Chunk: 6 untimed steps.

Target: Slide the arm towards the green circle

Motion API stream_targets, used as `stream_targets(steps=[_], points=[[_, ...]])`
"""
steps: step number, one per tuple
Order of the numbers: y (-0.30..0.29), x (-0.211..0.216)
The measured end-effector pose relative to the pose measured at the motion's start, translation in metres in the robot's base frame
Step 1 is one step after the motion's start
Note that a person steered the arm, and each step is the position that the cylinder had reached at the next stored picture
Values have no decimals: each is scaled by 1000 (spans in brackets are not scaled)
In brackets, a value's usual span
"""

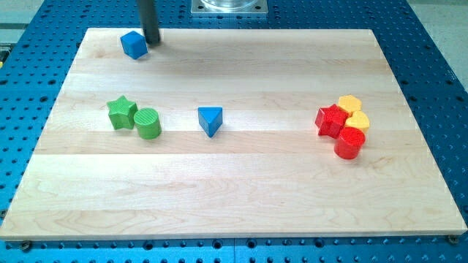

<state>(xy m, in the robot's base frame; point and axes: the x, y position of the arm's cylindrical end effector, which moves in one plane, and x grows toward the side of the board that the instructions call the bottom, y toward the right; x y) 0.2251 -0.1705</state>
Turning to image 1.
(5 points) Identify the wooden board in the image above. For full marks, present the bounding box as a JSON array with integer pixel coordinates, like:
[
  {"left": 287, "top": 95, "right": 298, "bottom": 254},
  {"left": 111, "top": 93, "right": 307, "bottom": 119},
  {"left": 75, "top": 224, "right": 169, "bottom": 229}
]
[{"left": 1, "top": 28, "right": 467, "bottom": 241}]

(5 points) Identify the blue triangle block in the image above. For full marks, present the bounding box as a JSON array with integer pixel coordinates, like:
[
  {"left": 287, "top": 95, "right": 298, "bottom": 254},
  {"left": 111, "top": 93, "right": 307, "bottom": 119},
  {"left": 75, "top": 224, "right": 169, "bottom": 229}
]
[{"left": 197, "top": 107, "right": 223, "bottom": 137}]

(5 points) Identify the green cylinder block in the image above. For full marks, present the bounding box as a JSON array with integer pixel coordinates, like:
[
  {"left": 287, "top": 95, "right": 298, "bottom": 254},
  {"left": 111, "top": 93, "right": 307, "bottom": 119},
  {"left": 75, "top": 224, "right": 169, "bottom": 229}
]
[{"left": 134, "top": 108, "right": 162, "bottom": 140}]

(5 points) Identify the red star block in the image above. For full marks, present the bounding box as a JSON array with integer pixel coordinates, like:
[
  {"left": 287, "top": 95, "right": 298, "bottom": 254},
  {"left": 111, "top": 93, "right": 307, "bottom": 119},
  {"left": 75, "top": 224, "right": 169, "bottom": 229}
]
[{"left": 314, "top": 104, "right": 349, "bottom": 139}]

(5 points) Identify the green star block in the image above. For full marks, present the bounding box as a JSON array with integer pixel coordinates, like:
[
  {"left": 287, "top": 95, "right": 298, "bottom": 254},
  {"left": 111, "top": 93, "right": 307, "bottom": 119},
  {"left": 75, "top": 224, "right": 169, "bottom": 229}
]
[{"left": 107, "top": 96, "right": 138, "bottom": 130}]

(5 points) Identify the red cylinder block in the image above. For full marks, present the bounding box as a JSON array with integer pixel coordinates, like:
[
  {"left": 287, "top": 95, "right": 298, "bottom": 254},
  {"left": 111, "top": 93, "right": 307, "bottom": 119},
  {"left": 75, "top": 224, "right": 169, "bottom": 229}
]
[{"left": 334, "top": 127, "right": 366, "bottom": 159}]

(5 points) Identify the yellow hexagon block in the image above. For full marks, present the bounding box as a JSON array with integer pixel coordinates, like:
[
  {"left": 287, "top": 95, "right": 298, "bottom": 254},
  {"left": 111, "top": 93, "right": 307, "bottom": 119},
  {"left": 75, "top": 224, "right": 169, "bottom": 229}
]
[{"left": 337, "top": 95, "right": 362, "bottom": 115}]

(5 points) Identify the yellow heart block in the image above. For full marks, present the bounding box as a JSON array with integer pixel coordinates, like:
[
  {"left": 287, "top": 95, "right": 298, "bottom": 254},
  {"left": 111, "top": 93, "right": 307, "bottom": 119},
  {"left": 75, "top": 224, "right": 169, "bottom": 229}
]
[{"left": 344, "top": 110, "right": 370, "bottom": 134}]

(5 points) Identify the blue cube block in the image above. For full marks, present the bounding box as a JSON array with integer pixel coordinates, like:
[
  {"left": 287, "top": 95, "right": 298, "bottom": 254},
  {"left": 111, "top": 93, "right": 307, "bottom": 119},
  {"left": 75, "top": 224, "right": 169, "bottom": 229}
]
[{"left": 120, "top": 31, "right": 148, "bottom": 60}]

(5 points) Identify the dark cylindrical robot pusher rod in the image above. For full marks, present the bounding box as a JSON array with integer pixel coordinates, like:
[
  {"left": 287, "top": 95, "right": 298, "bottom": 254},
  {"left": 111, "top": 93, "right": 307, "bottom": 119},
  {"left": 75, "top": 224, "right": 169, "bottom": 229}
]
[{"left": 136, "top": 0, "right": 160, "bottom": 46}]

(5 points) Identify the blue perforated metal table plate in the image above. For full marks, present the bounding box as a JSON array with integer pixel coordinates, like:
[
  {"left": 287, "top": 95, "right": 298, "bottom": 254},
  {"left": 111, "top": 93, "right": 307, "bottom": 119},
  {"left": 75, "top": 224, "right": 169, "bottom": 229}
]
[{"left": 1, "top": 0, "right": 467, "bottom": 262}]

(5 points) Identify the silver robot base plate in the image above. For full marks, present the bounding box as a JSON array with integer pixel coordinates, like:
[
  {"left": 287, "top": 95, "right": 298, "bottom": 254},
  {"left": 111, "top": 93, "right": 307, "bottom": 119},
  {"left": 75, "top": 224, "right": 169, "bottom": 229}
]
[{"left": 191, "top": 0, "right": 268, "bottom": 15}]

